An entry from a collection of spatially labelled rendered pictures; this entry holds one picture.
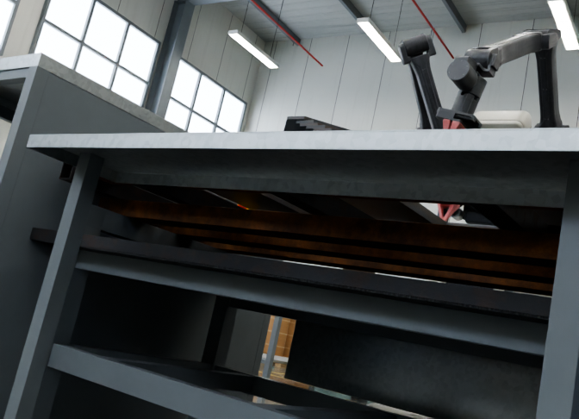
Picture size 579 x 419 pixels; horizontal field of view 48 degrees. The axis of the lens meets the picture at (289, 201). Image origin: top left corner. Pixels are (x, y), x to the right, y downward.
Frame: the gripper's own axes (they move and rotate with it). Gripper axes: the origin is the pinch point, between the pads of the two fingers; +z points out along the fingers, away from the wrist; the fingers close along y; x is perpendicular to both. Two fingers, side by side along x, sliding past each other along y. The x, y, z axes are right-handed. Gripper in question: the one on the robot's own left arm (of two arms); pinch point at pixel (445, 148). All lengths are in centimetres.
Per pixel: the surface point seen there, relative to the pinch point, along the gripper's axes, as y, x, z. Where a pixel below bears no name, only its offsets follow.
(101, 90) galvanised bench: -97, -32, 19
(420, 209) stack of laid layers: -4.2, 8.1, 15.6
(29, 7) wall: -983, 361, -146
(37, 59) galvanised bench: -98, -54, 19
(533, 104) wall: -387, 983, -381
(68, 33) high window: -977, 437, -142
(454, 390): 11, 42, 57
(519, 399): 28, 42, 51
